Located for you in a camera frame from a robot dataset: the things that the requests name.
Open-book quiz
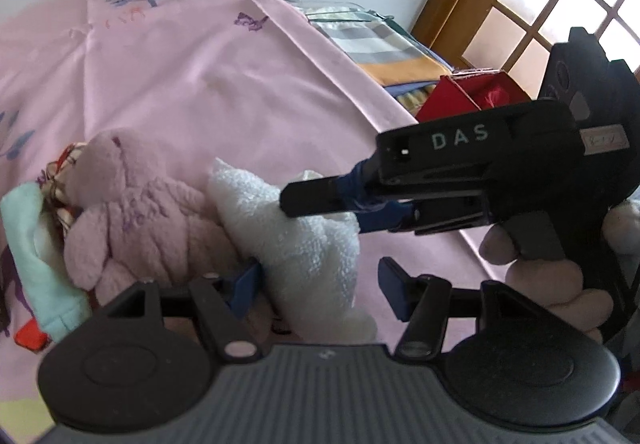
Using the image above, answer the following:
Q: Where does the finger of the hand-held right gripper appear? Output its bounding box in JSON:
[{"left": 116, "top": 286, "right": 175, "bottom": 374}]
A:
[
  {"left": 357, "top": 201, "right": 418, "bottom": 233},
  {"left": 279, "top": 168, "right": 382, "bottom": 219}
]

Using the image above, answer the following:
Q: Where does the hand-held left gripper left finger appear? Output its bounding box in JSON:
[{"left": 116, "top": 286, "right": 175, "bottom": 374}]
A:
[{"left": 97, "top": 261, "right": 264, "bottom": 362}]

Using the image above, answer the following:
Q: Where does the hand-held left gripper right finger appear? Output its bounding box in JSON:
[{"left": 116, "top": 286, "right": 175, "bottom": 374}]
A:
[{"left": 378, "top": 258, "right": 551, "bottom": 361}]

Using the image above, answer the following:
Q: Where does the pink plush toy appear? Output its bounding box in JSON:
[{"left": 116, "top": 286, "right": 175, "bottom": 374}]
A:
[{"left": 62, "top": 130, "right": 236, "bottom": 307}]

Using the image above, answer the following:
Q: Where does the mint green cloth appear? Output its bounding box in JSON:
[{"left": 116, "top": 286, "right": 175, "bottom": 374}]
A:
[{"left": 0, "top": 183, "right": 93, "bottom": 344}]

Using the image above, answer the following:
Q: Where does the floral patterned cloth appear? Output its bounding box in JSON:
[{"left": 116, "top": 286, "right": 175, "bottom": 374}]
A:
[{"left": 36, "top": 143, "right": 93, "bottom": 237}]

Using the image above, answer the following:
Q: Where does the red fabric piece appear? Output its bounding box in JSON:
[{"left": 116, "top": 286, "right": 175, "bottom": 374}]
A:
[{"left": 14, "top": 320, "right": 50, "bottom": 351}]

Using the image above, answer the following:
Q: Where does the person's right hand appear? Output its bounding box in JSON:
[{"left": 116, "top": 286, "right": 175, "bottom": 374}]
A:
[{"left": 478, "top": 223, "right": 614, "bottom": 343}]

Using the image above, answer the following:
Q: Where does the red box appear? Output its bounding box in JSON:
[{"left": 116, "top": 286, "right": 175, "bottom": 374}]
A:
[{"left": 415, "top": 70, "right": 532, "bottom": 125}]

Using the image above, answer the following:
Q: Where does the yellow blue patterned blanket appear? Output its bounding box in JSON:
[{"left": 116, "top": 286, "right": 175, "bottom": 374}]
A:
[{"left": 392, "top": 83, "right": 438, "bottom": 117}]

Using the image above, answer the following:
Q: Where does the striped folded blanket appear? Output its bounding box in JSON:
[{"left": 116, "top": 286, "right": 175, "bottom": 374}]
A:
[{"left": 305, "top": 6, "right": 453, "bottom": 90}]

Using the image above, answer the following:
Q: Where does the pink floral bedsheet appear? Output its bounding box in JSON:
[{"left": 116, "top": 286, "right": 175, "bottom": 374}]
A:
[{"left": 0, "top": 0, "right": 508, "bottom": 444}]

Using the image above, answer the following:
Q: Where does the clear plastic bag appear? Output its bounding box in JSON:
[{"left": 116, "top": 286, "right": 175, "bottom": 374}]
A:
[{"left": 297, "top": 0, "right": 396, "bottom": 25}]

